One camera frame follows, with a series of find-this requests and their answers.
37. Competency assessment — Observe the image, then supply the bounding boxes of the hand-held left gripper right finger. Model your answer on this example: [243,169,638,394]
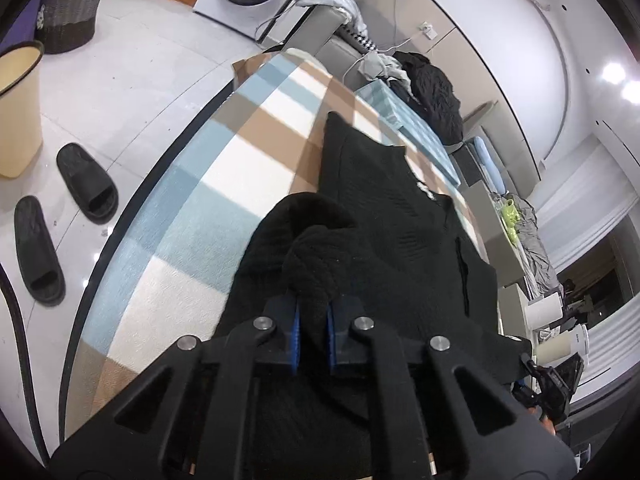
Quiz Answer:
[326,296,578,480]

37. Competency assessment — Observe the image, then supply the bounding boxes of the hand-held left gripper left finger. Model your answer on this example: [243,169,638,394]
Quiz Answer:
[50,295,301,480]

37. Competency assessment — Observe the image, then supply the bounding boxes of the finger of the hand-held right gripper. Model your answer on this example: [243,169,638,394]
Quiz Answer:
[511,352,543,403]

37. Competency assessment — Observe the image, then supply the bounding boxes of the black knit sweater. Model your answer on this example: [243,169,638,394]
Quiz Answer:
[215,111,533,480]

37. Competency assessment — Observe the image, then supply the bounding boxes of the grey clothes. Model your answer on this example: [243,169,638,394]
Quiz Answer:
[361,51,412,86]

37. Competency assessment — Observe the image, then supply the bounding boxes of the person's right hand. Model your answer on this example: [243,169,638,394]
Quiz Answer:
[530,407,558,438]

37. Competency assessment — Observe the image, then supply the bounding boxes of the white appliance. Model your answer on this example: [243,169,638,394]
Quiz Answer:
[560,322,591,361]

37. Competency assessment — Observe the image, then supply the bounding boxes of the white paper towel roll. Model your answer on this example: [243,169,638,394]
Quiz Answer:
[525,292,563,328]

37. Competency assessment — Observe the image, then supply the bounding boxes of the beige low cabinet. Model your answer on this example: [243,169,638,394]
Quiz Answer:
[497,282,536,341]
[457,152,526,286]

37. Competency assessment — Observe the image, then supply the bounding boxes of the grey duvet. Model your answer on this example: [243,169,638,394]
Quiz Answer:
[510,195,561,296]

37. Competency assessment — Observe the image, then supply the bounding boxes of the checked tablecloth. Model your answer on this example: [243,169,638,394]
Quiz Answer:
[59,47,501,441]

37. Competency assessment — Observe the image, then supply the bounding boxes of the yellow-green cloth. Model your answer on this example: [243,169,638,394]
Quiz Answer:
[501,199,523,243]

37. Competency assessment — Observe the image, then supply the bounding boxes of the white curtain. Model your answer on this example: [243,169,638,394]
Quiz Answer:
[530,110,640,411]

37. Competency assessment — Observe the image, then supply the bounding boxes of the grey upholstered bed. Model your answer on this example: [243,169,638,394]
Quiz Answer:
[462,100,541,196]

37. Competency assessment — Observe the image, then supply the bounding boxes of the blue pillow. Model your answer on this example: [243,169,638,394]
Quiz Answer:
[470,136,507,193]

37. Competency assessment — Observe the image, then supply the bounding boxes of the teal checked cloth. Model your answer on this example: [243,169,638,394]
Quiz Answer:
[356,82,461,188]

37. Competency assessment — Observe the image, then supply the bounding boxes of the black slipper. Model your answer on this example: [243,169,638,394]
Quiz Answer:
[56,143,119,226]
[14,196,67,306]

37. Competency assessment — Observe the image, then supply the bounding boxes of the black jacket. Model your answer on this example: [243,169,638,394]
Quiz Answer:
[392,51,465,145]

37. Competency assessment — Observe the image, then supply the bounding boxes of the houndstooth cushion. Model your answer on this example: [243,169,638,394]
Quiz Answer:
[345,27,378,53]

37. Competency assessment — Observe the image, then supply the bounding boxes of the grey sofa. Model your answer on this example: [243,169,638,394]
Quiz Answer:
[305,0,496,156]

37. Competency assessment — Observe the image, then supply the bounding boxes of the beige trash bin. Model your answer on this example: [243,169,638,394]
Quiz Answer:
[0,40,46,179]

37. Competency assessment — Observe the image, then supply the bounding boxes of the woven laundry basket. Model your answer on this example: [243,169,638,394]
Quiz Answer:
[37,0,113,55]

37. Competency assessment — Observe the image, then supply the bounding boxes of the thick black cable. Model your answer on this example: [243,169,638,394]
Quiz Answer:
[0,265,51,466]

